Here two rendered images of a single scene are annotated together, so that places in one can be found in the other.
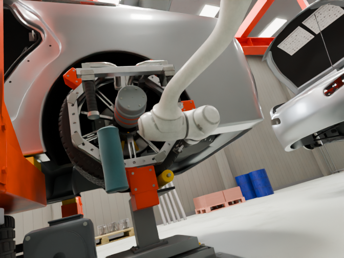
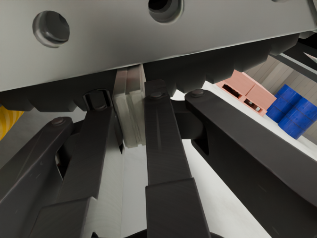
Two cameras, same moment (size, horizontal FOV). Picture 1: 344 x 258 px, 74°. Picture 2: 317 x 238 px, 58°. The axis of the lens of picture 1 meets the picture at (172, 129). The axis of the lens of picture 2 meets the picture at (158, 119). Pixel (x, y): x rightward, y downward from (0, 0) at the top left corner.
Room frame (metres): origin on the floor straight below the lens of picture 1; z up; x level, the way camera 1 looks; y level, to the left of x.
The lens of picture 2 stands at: (0.97, -0.02, 0.69)
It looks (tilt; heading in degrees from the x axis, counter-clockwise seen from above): 19 degrees down; 2
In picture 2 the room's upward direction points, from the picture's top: 37 degrees clockwise
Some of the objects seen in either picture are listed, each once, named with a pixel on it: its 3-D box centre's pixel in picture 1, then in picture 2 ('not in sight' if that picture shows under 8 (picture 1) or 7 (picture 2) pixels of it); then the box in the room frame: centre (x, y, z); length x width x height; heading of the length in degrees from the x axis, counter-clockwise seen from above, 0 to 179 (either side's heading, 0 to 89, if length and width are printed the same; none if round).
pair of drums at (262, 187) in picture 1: (253, 185); (290, 110); (7.83, -2.11, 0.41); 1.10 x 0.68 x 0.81; 28
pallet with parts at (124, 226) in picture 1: (103, 234); not in sight; (5.58, 2.15, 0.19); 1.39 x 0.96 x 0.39; 117
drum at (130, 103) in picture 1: (129, 108); not in sight; (0.98, 0.17, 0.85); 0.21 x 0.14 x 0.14; 21
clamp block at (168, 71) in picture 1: (167, 76); not in sight; (0.91, -0.04, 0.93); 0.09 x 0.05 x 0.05; 21
